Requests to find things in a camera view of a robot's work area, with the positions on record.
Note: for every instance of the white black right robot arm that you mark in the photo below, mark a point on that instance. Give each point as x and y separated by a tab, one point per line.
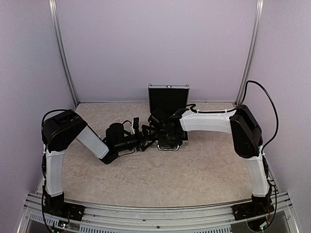
246	134

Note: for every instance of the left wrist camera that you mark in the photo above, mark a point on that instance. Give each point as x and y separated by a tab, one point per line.
135	125

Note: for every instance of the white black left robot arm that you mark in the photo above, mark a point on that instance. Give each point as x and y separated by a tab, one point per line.
65	126

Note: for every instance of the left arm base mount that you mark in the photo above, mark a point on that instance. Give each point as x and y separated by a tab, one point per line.
70	211

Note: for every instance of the aluminium poker set case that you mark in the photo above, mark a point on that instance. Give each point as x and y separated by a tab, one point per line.
167	103

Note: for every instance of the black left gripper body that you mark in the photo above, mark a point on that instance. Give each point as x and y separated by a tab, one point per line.
131	141

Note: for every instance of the right aluminium frame post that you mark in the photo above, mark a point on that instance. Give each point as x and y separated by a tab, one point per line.
251	50

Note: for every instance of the front aluminium rail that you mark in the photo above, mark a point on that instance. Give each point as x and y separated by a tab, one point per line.
215	218

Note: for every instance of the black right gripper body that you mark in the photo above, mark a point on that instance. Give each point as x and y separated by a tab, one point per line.
168	139

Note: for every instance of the aluminium frame post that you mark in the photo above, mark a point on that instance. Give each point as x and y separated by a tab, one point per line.
62	53
251	50

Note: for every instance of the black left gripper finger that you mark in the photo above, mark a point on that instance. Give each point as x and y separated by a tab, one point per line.
148	130
146	144

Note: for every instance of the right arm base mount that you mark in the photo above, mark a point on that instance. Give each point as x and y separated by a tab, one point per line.
244	211

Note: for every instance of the left aluminium frame post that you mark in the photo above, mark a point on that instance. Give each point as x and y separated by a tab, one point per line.
62	53

